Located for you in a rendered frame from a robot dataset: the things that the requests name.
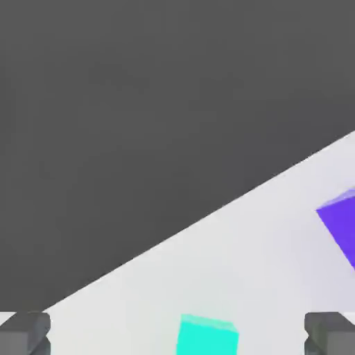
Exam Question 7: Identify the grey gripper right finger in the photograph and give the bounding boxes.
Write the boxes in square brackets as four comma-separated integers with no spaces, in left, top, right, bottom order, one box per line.
[304,311,355,355]

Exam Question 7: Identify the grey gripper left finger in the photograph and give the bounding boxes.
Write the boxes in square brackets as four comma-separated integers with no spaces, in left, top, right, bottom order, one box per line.
[0,311,52,355]

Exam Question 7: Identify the small cyan cube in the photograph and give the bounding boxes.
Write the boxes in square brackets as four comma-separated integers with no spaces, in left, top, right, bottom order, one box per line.
[176,313,240,355]

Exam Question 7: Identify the large purple box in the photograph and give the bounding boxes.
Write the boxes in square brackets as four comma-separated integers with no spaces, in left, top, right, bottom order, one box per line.
[315,188,355,271]

